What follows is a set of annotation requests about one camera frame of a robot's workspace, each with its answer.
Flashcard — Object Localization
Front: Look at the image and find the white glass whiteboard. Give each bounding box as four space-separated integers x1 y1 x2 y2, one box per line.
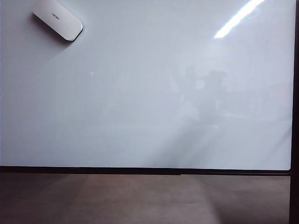
0 0 295 170

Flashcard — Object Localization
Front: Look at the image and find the white whiteboard eraser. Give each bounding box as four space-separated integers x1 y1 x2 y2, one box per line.
32 0 84 42

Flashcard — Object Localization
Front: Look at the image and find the black whiteboard stand frame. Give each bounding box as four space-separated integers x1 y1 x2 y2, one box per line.
0 0 299 224

